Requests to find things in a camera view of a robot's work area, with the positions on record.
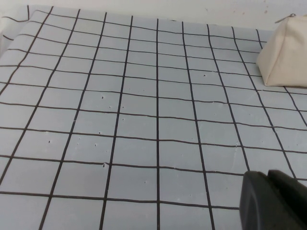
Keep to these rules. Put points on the blue grid tablecloth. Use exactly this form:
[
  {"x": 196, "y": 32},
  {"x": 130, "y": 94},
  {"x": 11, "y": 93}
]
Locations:
[{"x": 134, "y": 119}]

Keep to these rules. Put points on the cream fabric pencil case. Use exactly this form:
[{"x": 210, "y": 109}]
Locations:
[{"x": 285, "y": 55}]

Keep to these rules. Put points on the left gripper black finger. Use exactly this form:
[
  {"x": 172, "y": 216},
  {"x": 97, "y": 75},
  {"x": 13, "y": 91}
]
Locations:
[{"x": 271, "y": 203}]

